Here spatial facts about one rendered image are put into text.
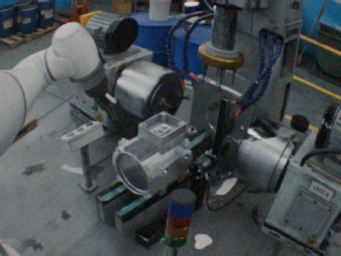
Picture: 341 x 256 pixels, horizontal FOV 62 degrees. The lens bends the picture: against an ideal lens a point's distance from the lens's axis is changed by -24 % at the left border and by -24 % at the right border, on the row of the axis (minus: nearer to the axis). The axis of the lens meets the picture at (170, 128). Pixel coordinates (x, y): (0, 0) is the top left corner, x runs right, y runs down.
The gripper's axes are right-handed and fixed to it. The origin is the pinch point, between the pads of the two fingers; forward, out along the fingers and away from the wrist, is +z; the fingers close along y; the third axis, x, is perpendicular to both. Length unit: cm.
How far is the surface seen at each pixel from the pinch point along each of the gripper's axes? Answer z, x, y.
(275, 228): 43, -7, -55
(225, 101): 9.6, -26.2, -19.8
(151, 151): 11.6, -0.5, -8.9
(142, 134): 11.0, -3.5, -2.9
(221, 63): 8.1, -38.6, -10.2
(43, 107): 144, -8, 212
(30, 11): 142, -118, 454
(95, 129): 12.9, 3.7, 15.7
